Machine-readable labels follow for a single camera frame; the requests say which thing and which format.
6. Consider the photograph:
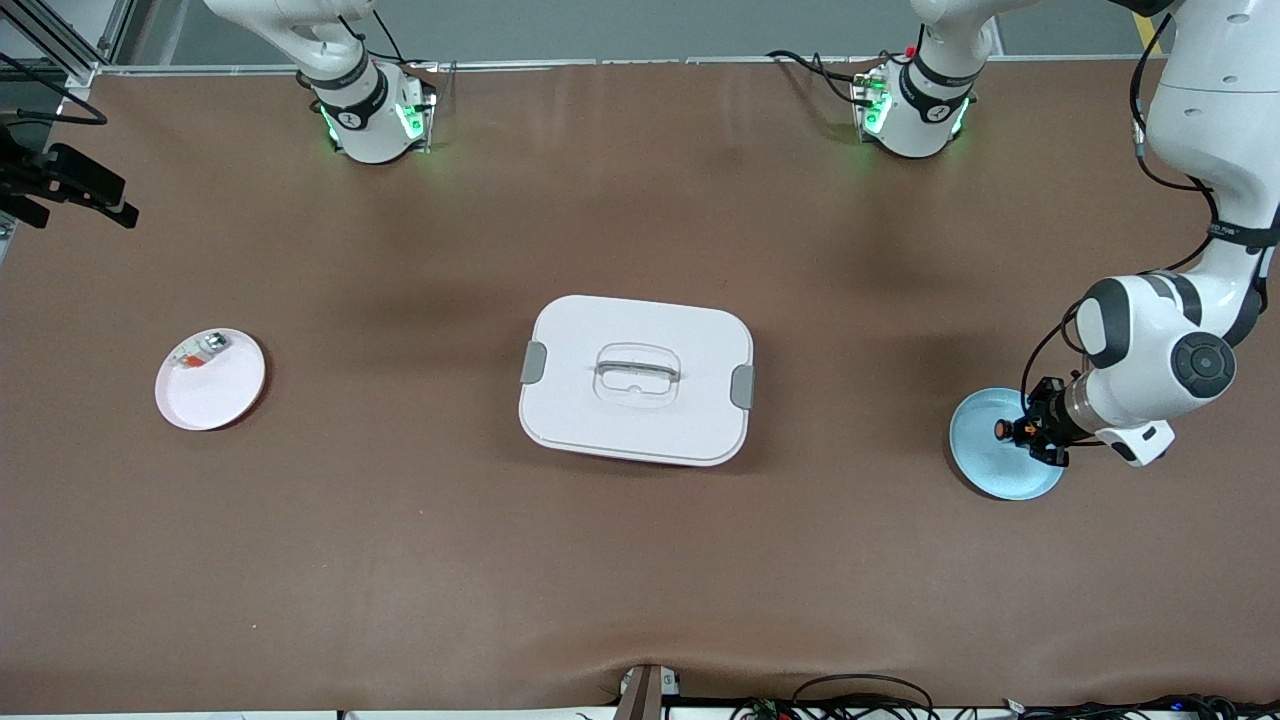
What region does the black cable at arm base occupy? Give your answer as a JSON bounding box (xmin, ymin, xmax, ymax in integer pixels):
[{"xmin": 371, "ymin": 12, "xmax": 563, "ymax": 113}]
[{"xmin": 768, "ymin": 48, "xmax": 881, "ymax": 106}]

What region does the white green orange switch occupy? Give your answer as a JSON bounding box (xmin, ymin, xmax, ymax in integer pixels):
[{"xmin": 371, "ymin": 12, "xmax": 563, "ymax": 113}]
[{"xmin": 172, "ymin": 333, "xmax": 233, "ymax": 371}]

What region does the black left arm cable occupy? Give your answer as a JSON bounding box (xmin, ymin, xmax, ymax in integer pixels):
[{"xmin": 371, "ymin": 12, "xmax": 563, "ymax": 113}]
[{"xmin": 1020, "ymin": 10, "xmax": 1280, "ymax": 421}]

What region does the pink storage box white lid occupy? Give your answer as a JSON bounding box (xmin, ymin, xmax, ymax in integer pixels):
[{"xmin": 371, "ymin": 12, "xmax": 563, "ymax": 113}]
[{"xmin": 518, "ymin": 294, "xmax": 756, "ymax": 468}]

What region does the light blue round plate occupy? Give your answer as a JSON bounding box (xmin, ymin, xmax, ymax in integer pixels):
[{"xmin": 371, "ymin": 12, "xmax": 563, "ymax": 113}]
[{"xmin": 948, "ymin": 387, "xmax": 1068, "ymax": 501}]

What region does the tangled cable bundle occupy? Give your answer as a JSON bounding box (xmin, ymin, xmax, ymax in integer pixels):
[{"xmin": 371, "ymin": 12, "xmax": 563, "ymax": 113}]
[{"xmin": 730, "ymin": 675, "xmax": 1280, "ymax": 720}]

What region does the pink round plate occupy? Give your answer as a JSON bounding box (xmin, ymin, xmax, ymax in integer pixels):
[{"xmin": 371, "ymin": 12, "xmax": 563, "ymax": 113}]
[{"xmin": 155, "ymin": 328, "xmax": 268, "ymax": 432}]

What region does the silver table edge rail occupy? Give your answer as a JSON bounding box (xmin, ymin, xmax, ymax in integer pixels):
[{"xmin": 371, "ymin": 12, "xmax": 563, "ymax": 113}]
[{"xmin": 100, "ymin": 57, "xmax": 1211, "ymax": 74}]

